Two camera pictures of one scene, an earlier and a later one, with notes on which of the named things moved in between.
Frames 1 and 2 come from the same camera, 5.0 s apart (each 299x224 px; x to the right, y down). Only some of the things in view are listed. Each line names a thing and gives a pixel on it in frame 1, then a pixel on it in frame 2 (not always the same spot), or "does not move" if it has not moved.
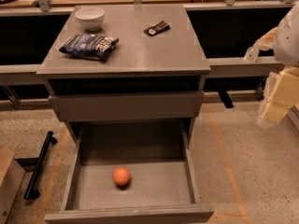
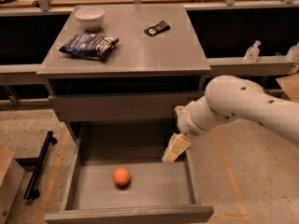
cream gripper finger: (266, 41) to (196, 117)
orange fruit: (121, 176) does not move
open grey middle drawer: (162, 189) does not move
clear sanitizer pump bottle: (251, 54) does not move
